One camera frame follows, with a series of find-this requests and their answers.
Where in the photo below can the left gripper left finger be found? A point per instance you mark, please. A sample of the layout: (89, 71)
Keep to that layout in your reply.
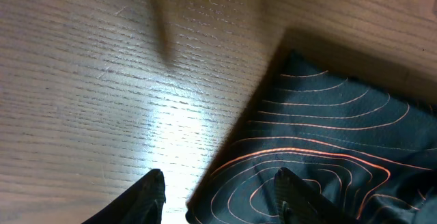
(142, 203)

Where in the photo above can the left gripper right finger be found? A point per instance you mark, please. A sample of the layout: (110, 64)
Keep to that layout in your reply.
(298, 203)

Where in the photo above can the black patterned cycling jersey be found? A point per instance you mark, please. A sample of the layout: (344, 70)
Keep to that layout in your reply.
(371, 154)

